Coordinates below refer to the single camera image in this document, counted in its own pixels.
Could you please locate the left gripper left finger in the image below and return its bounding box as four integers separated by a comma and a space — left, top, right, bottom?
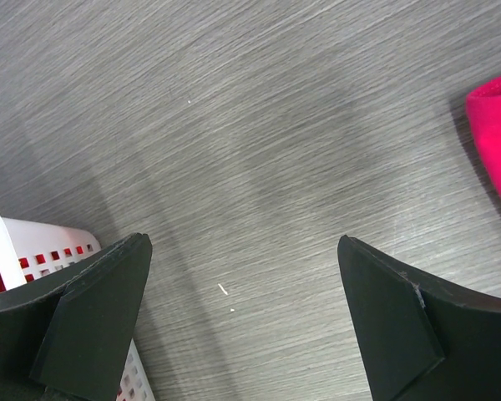
0, 233, 153, 400

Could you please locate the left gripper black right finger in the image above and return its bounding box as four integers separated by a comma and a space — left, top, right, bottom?
337, 236, 501, 400

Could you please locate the pink t shirt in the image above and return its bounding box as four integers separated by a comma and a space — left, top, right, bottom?
465, 76, 501, 199

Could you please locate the white plastic basket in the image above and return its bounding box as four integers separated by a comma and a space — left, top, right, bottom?
0, 215, 154, 397

